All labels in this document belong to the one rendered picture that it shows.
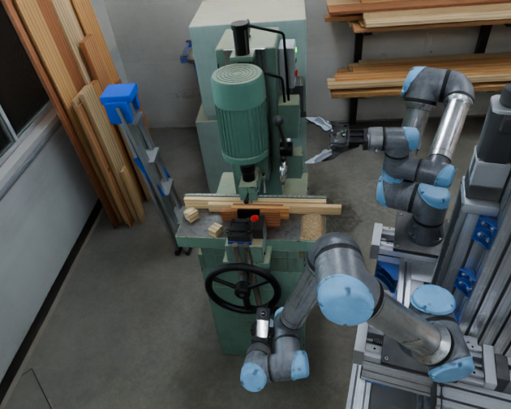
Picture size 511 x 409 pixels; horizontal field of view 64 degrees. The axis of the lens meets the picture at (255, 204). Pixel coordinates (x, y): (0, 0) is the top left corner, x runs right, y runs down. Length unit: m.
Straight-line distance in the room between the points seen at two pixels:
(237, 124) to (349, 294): 0.73
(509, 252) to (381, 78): 2.36
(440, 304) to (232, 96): 0.87
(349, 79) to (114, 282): 2.29
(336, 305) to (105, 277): 2.19
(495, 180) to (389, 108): 2.92
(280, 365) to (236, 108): 0.79
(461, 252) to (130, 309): 1.93
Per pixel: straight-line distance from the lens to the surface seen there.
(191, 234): 1.69
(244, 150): 1.45
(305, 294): 1.16
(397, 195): 1.66
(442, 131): 1.51
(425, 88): 1.65
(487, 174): 1.28
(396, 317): 1.05
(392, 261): 1.85
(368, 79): 3.48
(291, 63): 1.67
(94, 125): 2.79
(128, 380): 2.45
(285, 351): 1.26
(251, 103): 1.37
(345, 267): 0.93
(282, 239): 1.61
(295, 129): 1.68
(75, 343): 2.70
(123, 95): 2.27
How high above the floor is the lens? 2.05
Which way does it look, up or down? 41 degrees down
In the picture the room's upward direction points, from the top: 6 degrees counter-clockwise
